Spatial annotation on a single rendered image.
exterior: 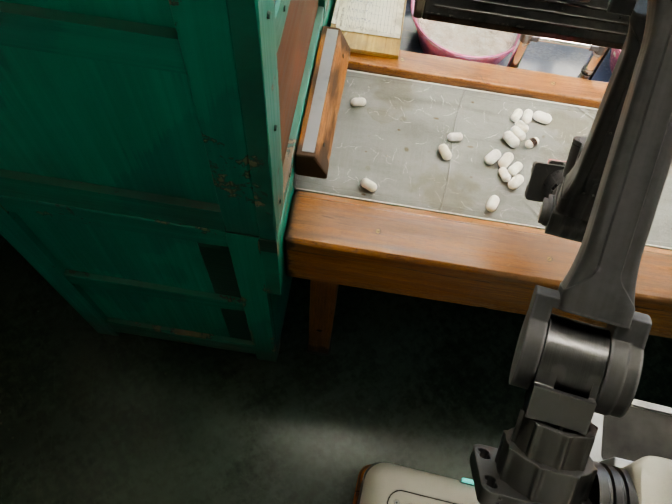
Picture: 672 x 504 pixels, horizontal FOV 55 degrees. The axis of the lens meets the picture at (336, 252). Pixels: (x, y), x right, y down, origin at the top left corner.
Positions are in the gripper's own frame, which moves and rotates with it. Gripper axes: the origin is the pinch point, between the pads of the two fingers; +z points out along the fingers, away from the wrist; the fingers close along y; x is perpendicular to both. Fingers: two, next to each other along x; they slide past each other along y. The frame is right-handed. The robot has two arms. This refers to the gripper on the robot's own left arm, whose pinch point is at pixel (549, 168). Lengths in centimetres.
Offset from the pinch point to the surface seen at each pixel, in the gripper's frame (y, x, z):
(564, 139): -7.0, -1.1, 19.4
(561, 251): -5.7, 14.2, -2.4
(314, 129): 41.9, -0.4, -0.1
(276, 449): 43, 94, 21
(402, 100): 26.5, -3.2, 22.0
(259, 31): 45, -22, -47
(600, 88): -13.4, -10.9, 27.1
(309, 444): 35, 93, 24
